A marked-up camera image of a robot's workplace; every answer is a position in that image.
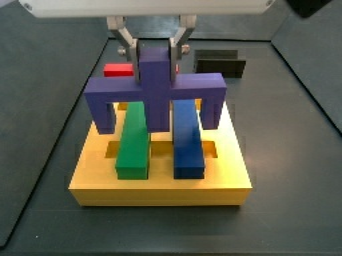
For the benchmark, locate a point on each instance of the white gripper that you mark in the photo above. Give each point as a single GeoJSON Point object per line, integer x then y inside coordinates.
{"type": "Point", "coordinates": [120, 8]}

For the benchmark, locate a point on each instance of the purple comb-shaped block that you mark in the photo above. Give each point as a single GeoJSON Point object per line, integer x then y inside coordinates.
{"type": "Point", "coordinates": [156, 90]}

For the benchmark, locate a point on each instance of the black angle fixture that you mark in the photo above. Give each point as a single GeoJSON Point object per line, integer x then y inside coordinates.
{"type": "Point", "coordinates": [220, 61]}

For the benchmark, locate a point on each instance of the yellow slotted board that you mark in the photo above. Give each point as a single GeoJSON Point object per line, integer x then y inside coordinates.
{"type": "Point", "coordinates": [225, 186]}

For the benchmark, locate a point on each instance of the red comb-shaped block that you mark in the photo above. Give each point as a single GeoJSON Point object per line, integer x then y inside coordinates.
{"type": "Point", "coordinates": [120, 70]}

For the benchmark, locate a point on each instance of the blue long bar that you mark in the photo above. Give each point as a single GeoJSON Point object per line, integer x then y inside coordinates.
{"type": "Point", "coordinates": [189, 161]}

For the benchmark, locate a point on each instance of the green long bar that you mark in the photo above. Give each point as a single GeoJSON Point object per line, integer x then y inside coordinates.
{"type": "Point", "coordinates": [134, 150]}

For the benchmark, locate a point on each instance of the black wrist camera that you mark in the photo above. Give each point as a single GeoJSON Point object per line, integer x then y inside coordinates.
{"type": "Point", "coordinates": [307, 8]}

